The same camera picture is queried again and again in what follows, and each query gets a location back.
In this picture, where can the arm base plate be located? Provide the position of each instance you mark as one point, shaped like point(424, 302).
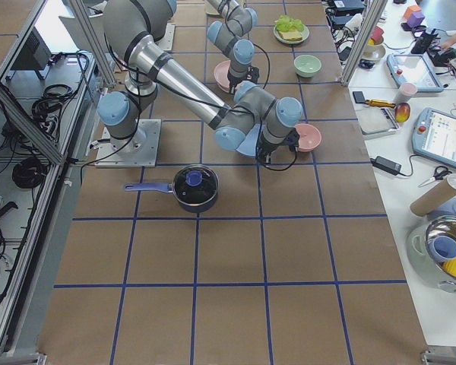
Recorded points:
point(141, 151)
point(164, 38)

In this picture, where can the cardboard tube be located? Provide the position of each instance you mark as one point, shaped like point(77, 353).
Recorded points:
point(436, 196)

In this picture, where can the white bowl with fruit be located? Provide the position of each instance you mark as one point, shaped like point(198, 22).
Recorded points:
point(374, 43)

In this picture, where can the dark blue saucepan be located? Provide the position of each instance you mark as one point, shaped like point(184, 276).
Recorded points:
point(167, 187)

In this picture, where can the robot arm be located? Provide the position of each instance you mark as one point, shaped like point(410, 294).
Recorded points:
point(228, 37)
point(132, 29)

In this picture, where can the black power adapter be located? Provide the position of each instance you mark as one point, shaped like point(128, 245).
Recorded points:
point(386, 165)

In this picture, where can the teach pendant near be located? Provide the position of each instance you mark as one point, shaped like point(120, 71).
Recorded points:
point(434, 136)

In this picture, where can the blue cup in bowl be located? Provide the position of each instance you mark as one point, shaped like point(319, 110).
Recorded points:
point(442, 248)

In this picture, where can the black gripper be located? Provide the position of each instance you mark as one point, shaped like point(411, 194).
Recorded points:
point(266, 146)
point(235, 80)

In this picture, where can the light green plate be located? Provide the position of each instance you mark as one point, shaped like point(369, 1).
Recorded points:
point(305, 34)

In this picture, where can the mango fruit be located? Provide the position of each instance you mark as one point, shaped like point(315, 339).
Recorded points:
point(402, 112)

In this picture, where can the steel mixing bowl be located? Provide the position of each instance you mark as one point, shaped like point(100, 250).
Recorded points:
point(430, 271)

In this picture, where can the bread slice on plate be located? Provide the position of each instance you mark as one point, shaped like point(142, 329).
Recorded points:
point(291, 36)

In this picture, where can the white paper cup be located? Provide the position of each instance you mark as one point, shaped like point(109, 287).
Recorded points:
point(405, 92)

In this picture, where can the pink bowl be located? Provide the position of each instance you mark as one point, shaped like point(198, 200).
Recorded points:
point(309, 137)

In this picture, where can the glass pot lid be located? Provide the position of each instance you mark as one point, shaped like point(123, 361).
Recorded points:
point(195, 185)

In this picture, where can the teach pendant far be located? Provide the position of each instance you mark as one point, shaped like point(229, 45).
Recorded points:
point(414, 69)

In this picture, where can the green bowl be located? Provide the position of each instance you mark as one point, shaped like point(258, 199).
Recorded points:
point(307, 66)

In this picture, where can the pink plate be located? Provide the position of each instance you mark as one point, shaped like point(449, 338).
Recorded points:
point(221, 72)

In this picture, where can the silver kitchen scale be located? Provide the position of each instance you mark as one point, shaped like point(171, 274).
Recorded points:
point(376, 122)

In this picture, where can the scissors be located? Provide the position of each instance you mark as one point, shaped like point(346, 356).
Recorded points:
point(440, 172)

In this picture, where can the green lettuce leaf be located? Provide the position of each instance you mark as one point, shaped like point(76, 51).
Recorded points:
point(286, 23)

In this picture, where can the teach pendant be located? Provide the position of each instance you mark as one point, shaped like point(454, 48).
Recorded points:
point(434, 136)
point(414, 69)

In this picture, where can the blue plate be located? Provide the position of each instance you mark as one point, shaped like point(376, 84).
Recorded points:
point(249, 146)

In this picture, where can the orange handled tool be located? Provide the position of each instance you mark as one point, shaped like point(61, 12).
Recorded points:
point(380, 103)

